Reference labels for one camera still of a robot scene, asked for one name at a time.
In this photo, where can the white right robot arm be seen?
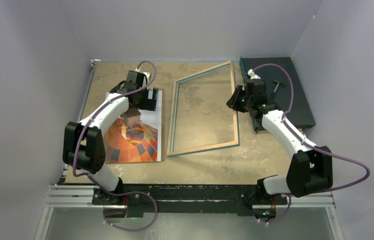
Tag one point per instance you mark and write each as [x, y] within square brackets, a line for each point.
[310, 168]

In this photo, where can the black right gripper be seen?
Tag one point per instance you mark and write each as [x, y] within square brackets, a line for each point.
[233, 103]

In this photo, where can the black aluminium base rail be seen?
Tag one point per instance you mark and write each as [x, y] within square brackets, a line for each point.
[241, 200]

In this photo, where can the claw hammer with grey handle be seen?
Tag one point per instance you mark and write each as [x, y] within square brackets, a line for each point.
[278, 84]

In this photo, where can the hot air balloon photo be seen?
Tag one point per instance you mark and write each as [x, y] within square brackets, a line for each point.
[135, 136]

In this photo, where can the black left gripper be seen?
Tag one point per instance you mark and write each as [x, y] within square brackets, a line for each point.
[148, 104]

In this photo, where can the blue wooden picture frame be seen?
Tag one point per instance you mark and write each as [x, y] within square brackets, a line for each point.
[200, 121]

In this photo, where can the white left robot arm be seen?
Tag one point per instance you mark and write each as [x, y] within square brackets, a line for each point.
[83, 145]

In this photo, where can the dark grey flat box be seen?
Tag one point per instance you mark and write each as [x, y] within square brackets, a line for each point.
[300, 115]

